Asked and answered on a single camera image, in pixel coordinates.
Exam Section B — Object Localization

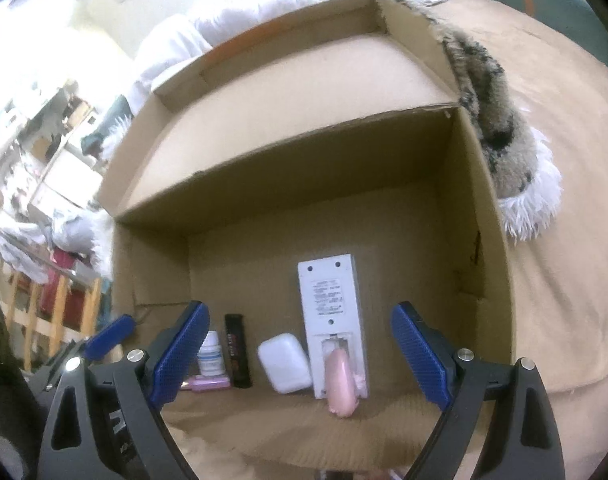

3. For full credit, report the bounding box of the black lighter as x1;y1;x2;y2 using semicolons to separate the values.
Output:
225;314;253;389

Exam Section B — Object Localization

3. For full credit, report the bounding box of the pink silicone brush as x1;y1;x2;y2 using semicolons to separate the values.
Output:
325;348;359;418

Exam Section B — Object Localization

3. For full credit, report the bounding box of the open cardboard box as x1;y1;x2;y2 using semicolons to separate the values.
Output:
98;0;514;470

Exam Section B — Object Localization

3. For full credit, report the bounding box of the white pill bottle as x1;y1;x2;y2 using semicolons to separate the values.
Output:
197;330;226;377

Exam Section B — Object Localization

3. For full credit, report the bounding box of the furry black white blanket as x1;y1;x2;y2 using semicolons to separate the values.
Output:
384;0;562;240

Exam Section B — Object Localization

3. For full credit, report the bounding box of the teal armchair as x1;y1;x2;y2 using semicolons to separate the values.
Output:
80;96;133;159

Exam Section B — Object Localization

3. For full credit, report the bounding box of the grey stuffed bag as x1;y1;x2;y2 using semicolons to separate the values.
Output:
51;211;98;255

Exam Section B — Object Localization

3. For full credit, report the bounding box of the pink perfume bottle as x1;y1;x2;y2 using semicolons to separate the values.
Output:
180;375;231;392

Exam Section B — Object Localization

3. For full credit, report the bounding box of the yellow wooden chair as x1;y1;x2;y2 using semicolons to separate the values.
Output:
0;264;103;372

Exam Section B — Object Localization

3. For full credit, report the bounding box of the white earbuds case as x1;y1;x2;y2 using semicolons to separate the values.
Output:
257;333;313;394

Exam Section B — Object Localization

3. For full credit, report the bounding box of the teal cushion with orange stripe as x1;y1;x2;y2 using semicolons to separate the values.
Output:
460;0;608;72

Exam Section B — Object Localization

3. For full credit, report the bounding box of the white remote control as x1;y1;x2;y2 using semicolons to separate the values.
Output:
297;254;369;399

